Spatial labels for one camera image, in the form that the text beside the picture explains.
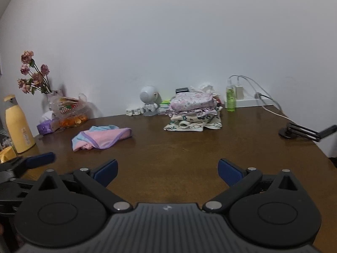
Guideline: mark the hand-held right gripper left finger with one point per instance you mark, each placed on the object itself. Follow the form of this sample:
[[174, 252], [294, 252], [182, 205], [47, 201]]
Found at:
[[106, 172]]

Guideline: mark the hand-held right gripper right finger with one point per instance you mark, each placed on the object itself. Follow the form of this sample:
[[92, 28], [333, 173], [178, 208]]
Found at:
[[229, 174]]

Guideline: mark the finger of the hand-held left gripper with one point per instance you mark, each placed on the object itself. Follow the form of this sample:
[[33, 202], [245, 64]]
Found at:
[[39, 160]]

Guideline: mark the pink floral dress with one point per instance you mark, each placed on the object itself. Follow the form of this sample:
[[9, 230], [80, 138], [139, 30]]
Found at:
[[189, 101]]

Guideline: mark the stack of folded clothes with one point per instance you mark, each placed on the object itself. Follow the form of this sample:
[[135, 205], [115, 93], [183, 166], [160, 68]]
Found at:
[[194, 116]]

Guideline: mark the yellow packet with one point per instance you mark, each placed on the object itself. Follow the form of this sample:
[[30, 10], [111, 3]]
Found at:
[[5, 155]]

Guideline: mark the purple tissue pack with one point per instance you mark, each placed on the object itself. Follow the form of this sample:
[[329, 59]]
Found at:
[[46, 126]]

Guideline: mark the pink and blue pastel garment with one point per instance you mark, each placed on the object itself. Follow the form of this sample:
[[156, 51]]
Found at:
[[102, 138]]

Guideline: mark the yellow bottle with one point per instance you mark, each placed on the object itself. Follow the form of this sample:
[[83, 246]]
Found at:
[[18, 126]]

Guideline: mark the plastic bag of snacks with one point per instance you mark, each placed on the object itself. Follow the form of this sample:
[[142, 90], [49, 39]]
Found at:
[[71, 110]]

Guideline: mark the glass vase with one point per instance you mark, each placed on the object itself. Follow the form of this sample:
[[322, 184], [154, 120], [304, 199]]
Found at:
[[54, 100]]

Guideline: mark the small white patterned toy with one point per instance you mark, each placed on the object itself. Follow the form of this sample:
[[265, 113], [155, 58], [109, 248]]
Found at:
[[134, 111]]

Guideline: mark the green spray bottle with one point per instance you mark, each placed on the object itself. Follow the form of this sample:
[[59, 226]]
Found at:
[[230, 100]]

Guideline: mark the white charger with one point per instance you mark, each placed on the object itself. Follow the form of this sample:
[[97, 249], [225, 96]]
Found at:
[[239, 92]]

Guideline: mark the dried pink flowers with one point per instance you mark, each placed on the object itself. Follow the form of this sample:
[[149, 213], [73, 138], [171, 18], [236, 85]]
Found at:
[[34, 77]]

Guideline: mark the white power strip with charger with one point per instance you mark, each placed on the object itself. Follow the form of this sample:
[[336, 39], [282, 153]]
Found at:
[[271, 102]]

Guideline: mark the grey plug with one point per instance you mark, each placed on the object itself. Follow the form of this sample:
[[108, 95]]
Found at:
[[258, 95]]

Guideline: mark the white robot toy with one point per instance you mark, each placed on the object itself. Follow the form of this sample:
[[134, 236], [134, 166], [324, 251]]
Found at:
[[148, 97]]

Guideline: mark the white crumpled cloth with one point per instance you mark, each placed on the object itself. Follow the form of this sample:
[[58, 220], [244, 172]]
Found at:
[[204, 88]]

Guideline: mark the green and white box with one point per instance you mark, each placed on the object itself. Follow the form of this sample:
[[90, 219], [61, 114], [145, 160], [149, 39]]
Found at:
[[165, 104]]

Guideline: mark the black box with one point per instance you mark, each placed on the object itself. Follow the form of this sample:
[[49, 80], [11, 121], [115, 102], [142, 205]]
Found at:
[[183, 89]]

